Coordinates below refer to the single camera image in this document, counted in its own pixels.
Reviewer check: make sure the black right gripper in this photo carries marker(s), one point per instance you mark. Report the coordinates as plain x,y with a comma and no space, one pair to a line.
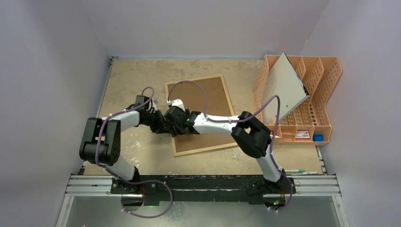
175,126

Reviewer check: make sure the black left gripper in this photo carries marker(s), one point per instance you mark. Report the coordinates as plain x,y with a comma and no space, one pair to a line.
161,126

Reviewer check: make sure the light wooden picture frame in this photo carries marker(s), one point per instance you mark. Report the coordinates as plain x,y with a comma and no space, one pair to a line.
203,149

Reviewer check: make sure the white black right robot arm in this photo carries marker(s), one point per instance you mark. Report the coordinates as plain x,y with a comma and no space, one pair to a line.
249,133

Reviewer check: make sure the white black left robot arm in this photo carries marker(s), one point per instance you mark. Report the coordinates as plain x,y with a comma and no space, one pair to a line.
101,141

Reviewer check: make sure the grey white board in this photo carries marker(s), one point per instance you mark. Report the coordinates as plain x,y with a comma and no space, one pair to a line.
281,79

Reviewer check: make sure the small red white box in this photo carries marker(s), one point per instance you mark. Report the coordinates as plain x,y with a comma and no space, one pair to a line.
302,135

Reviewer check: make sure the green capped marker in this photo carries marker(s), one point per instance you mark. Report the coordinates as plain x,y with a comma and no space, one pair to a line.
295,171

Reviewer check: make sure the orange plastic desk organizer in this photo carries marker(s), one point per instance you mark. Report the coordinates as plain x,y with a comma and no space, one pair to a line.
320,76

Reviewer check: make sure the blue small block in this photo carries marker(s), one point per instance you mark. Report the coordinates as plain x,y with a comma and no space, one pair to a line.
318,137

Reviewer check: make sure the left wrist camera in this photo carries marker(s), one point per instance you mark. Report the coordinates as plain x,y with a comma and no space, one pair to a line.
153,103

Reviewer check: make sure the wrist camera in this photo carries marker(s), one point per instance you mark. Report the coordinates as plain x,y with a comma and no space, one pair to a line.
177,103
153,103

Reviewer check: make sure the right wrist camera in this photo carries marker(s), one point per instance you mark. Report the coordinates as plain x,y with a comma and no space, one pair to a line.
177,103

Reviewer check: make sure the aluminium rail base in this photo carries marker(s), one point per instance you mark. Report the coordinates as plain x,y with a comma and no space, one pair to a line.
204,188

